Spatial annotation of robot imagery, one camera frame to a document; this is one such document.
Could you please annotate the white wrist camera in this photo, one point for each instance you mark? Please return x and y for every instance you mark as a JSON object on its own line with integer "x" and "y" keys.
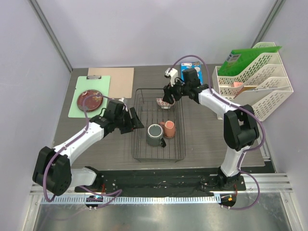
{"x": 123, "y": 100}
{"x": 171, "y": 74}

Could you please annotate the grey ceramic mug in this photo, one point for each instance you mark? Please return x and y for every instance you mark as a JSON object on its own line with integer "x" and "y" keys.
{"x": 155, "y": 136}

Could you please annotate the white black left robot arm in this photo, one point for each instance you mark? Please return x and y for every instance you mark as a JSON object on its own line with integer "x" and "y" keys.
{"x": 53, "y": 167}

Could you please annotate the red floral plate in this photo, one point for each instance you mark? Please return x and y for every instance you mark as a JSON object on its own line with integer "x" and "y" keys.
{"x": 89, "y": 100}

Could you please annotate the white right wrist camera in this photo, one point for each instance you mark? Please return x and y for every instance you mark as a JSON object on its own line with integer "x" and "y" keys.
{"x": 171, "y": 74}

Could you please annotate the green plastic folder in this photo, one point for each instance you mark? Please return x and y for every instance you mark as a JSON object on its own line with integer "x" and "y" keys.
{"x": 239, "y": 59}

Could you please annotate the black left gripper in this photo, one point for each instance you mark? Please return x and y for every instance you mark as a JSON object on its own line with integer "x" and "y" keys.
{"x": 134, "y": 122}

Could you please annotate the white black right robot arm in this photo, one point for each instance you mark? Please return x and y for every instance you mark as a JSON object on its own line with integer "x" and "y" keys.
{"x": 239, "y": 122}

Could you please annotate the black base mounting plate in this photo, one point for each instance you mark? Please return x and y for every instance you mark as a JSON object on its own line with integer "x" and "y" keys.
{"x": 185, "y": 182}

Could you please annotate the blue picture book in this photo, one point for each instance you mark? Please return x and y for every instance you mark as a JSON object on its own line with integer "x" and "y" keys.
{"x": 199, "y": 69}

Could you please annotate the light green clipboard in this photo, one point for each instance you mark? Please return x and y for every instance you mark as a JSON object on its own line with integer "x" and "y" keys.
{"x": 101, "y": 84}

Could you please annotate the white bowl red diamond pattern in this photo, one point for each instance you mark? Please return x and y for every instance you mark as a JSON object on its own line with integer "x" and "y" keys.
{"x": 163, "y": 104}

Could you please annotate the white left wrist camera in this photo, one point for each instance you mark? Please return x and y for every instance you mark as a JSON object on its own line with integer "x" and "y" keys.
{"x": 123, "y": 100}

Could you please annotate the grey wire dish rack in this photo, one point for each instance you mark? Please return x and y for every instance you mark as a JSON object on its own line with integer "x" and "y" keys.
{"x": 150, "y": 112}

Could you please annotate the white plastic file organizer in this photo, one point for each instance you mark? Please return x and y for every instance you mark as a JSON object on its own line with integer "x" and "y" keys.
{"x": 264, "y": 84}

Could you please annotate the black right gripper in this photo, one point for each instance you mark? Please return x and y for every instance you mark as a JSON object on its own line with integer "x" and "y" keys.
{"x": 167, "y": 90}

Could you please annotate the pink dotted ceramic mug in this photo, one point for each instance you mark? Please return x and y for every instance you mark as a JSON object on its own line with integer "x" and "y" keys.
{"x": 168, "y": 128}

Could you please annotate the white slotted cable duct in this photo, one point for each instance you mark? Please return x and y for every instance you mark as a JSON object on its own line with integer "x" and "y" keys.
{"x": 93, "y": 200}

